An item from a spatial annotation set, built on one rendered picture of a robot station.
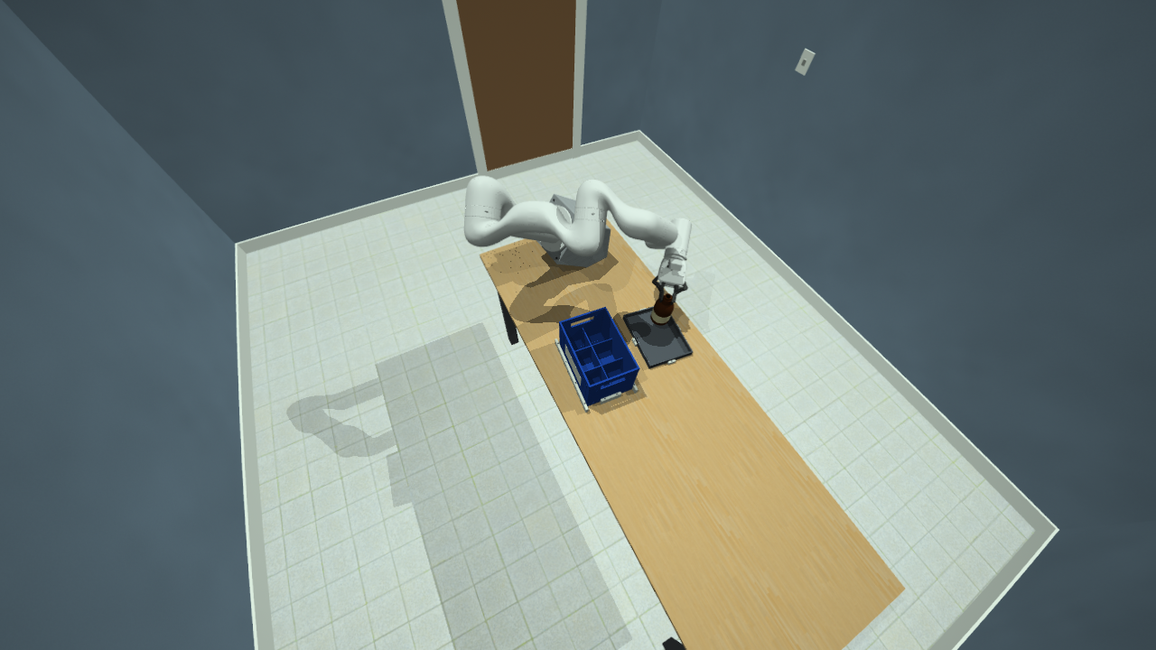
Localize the brown glass bottle with beige label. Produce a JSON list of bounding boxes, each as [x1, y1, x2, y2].
[[650, 293, 674, 326]]

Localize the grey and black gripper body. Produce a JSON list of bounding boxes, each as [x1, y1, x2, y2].
[[658, 254, 686, 288]]

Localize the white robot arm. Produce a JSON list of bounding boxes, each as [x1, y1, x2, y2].
[[464, 176, 692, 260]]

